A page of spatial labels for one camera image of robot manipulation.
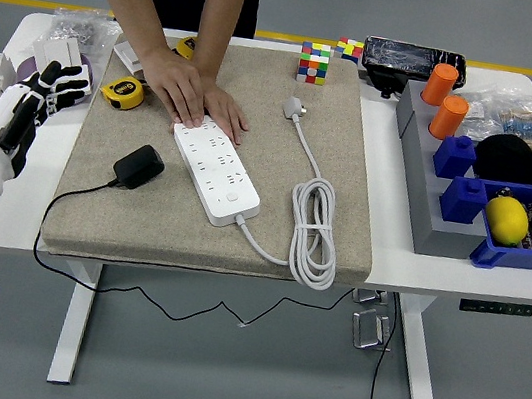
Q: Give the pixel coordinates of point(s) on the silver metal bracket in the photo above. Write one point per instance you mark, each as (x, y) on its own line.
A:
(369, 330)
(369, 297)

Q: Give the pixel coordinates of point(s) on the small Rubik's cube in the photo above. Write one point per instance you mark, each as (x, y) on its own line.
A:
(348, 50)

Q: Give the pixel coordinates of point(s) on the purple bowl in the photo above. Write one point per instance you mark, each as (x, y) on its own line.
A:
(24, 68)

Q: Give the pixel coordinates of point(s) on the person's left forearm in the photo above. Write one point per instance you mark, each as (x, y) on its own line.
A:
(221, 15)

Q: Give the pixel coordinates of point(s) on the yellow black tape measure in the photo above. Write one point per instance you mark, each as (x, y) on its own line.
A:
(186, 47)

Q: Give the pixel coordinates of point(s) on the clear bag of blue parts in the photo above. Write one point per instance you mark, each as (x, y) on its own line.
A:
(520, 126)

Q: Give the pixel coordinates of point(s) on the black plug adapter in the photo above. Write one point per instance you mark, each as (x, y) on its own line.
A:
(138, 166)

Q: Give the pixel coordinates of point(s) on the grey-brown mat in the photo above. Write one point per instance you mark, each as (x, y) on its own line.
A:
(263, 88)

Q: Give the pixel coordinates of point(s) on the white wall socket panel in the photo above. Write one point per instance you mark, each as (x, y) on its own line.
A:
(88, 89)

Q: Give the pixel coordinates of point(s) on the grey block holder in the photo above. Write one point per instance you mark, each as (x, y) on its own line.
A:
(420, 183)

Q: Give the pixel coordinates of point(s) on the white power strip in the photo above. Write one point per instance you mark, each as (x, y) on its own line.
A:
(215, 171)

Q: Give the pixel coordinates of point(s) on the person's right hand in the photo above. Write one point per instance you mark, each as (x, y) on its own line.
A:
(173, 83)

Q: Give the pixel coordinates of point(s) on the blue plastic bin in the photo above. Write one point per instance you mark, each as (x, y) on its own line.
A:
(515, 256)

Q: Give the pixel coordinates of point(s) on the black wrapped box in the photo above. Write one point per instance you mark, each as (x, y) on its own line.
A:
(399, 59)

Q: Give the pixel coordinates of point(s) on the black cloth with red end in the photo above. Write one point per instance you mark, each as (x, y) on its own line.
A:
(510, 159)

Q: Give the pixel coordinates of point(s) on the blue block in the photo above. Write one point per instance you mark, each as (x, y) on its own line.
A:
(463, 203)
(454, 158)

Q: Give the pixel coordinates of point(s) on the clear bag of white parts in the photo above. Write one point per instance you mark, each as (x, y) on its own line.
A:
(481, 117)

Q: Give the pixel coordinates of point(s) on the person's left hand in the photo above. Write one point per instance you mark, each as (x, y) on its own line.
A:
(226, 112)

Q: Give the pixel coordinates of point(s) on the large Rubik's cube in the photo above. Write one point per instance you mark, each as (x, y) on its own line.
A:
(313, 65)

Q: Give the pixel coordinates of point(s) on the black table control panel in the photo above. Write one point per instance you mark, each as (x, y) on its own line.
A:
(497, 308)

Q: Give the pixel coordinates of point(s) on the orange cylinder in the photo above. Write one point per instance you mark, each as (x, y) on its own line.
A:
(448, 118)
(440, 85)

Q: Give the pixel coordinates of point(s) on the white switch plate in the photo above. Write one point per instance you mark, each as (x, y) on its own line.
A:
(127, 55)

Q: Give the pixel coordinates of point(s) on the clear bag of screws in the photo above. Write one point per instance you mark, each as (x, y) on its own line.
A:
(77, 30)

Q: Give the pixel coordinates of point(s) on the yellow lemon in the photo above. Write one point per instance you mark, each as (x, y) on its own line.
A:
(505, 221)

